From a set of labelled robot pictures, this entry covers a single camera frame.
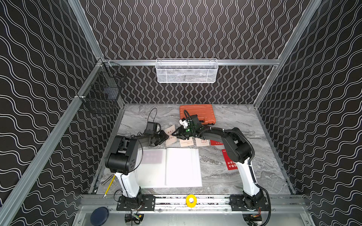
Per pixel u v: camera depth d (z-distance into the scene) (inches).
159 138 33.9
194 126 32.7
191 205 28.8
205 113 42.9
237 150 22.7
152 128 31.4
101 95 37.4
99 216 27.7
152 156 35.5
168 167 34.1
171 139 38.3
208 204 30.0
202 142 38.4
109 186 31.4
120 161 19.5
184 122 37.4
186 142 38.3
